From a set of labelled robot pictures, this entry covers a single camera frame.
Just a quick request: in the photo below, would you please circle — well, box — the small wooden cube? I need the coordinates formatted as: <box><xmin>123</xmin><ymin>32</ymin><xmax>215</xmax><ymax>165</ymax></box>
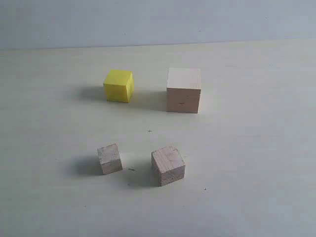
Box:
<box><xmin>97</xmin><ymin>143</ymin><xmax>123</xmax><ymax>175</ymax></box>

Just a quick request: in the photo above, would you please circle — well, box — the medium wooden cube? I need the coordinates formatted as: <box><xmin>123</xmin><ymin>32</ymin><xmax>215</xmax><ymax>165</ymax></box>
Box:
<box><xmin>151</xmin><ymin>146</ymin><xmax>186</xmax><ymax>187</ymax></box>

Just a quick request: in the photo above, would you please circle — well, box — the yellow cube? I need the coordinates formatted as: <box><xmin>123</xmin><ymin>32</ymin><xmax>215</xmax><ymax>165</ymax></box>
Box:
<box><xmin>103</xmin><ymin>70</ymin><xmax>134</xmax><ymax>103</ymax></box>

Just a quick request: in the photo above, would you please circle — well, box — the large light wooden cube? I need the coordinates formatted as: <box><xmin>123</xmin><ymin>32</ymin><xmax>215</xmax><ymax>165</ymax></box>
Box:
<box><xmin>166</xmin><ymin>68</ymin><xmax>201</xmax><ymax>114</ymax></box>

